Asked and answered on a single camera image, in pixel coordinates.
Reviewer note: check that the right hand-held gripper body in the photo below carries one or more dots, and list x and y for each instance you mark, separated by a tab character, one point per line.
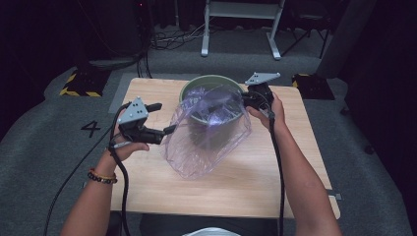
260	91

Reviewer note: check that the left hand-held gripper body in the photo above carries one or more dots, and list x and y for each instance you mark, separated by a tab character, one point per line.
135	113

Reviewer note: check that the green round bin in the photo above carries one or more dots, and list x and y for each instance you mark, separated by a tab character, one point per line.
213	80

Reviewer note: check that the purple transparent plastic bag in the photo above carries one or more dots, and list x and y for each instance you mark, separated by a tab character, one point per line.
203	147

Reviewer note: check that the person's right hand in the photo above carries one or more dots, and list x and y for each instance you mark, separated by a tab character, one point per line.
278	113

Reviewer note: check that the person's left hand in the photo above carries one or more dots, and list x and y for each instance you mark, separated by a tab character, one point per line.
126	150

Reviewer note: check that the black yellow striped floor ramp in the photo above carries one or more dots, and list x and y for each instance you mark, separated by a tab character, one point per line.
83	83
313	87

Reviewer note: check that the black chair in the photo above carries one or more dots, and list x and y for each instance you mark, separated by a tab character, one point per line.
308	19

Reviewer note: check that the person's dark trousers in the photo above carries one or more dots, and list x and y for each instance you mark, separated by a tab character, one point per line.
157	226

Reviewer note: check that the grey pillar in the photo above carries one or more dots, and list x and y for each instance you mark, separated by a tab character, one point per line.
347	36

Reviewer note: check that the person's white shirt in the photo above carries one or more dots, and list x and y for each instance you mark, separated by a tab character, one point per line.
211	232

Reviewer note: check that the white metal stand frame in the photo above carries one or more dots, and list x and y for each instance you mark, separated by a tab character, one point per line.
241	10

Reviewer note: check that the small grey table bracket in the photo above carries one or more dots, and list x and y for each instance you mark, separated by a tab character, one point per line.
336	196

